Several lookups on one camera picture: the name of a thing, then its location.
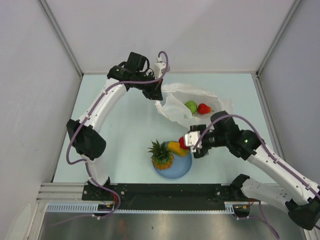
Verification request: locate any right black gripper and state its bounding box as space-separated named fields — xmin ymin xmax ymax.
xmin=189 ymin=124 xmax=228 ymax=158

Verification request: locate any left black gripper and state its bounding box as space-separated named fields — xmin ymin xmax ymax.
xmin=134 ymin=71 xmax=163 ymax=101

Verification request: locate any white plastic bag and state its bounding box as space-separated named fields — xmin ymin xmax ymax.
xmin=155 ymin=83 xmax=233 ymax=128

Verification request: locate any fake red fruit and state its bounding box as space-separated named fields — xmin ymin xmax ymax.
xmin=178 ymin=136 xmax=189 ymax=151

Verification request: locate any fake mango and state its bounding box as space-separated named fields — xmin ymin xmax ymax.
xmin=167 ymin=141 xmax=189 ymax=157

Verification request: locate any fake pineapple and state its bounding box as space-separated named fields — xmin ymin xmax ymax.
xmin=148 ymin=139 xmax=174 ymax=170

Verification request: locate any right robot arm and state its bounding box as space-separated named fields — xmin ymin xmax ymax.
xmin=182 ymin=111 xmax=320 ymax=230

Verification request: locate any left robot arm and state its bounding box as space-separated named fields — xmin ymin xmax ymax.
xmin=66 ymin=51 xmax=170 ymax=200

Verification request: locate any fake red wax apple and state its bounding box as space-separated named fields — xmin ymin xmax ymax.
xmin=197 ymin=103 xmax=214 ymax=115

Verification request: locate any fake green fruit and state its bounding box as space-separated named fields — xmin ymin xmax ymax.
xmin=184 ymin=100 xmax=198 ymax=115

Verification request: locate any blue plastic plate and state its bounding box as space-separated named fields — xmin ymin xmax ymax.
xmin=152 ymin=141 xmax=193 ymax=180

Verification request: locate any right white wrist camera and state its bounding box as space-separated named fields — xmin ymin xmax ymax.
xmin=182 ymin=131 xmax=202 ymax=153

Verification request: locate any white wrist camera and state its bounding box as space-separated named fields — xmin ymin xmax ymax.
xmin=182 ymin=131 xmax=202 ymax=153
xmin=152 ymin=56 xmax=170 ymax=79

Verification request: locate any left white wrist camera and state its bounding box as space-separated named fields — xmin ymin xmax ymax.
xmin=152 ymin=56 xmax=170 ymax=79

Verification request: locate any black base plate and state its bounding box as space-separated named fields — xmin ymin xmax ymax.
xmin=81 ymin=182 xmax=257 ymax=212

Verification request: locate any white slotted cable duct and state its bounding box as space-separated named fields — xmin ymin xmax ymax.
xmin=46 ymin=202 xmax=235 ymax=214

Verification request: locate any aluminium frame rail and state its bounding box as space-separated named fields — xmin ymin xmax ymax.
xmin=36 ymin=182 xmax=307 ymax=205

